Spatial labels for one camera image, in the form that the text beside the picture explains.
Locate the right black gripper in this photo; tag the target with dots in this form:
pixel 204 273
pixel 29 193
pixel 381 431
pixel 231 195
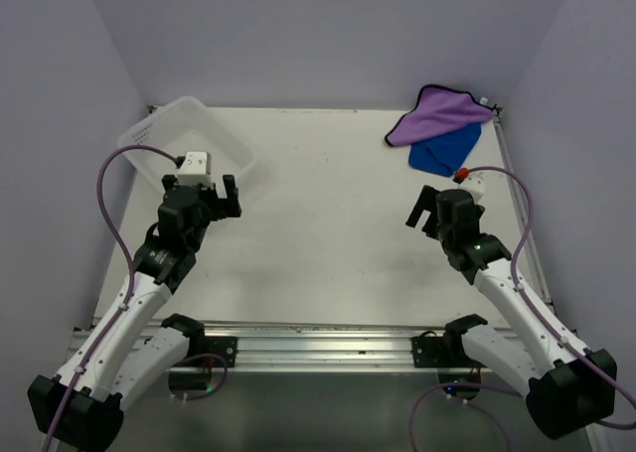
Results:
pixel 426 202

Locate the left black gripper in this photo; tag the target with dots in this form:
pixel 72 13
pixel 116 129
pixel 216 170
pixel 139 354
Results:
pixel 223 208

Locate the purple towel black trim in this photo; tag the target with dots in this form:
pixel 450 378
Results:
pixel 438 110

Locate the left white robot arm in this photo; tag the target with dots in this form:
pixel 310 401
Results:
pixel 84 403

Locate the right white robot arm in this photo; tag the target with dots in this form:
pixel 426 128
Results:
pixel 566 385

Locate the blue towel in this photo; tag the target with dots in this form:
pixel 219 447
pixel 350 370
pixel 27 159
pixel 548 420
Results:
pixel 443 155

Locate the white plastic basket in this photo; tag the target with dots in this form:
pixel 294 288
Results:
pixel 185 124

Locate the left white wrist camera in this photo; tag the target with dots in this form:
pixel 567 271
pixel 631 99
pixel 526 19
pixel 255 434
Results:
pixel 195 170

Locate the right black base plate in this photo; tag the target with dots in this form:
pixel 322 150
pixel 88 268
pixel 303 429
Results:
pixel 428 351

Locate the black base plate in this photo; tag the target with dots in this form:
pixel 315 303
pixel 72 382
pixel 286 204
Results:
pixel 225 347
pixel 428 351

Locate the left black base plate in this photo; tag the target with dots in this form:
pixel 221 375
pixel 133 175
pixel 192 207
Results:
pixel 225 347

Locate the aluminium mounting rail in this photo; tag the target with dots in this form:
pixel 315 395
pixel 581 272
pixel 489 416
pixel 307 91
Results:
pixel 322 348

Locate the right side aluminium rail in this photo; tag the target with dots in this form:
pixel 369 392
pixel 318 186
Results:
pixel 530 263

